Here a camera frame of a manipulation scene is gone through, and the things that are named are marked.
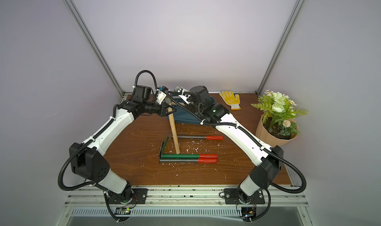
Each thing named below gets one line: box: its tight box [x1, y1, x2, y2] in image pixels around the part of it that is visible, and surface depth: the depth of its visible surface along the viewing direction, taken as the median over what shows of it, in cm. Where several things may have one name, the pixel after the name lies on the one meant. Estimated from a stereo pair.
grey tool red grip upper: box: [177, 135, 224, 140], surface depth 94 cm
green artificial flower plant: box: [251, 89, 309, 140], surface depth 76 cm
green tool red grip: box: [160, 135, 219, 159], surface depth 88 cm
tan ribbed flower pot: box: [255, 113, 299, 148], surface depth 82 cm
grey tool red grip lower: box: [158, 158, 218, 164], surface depth 85 cm
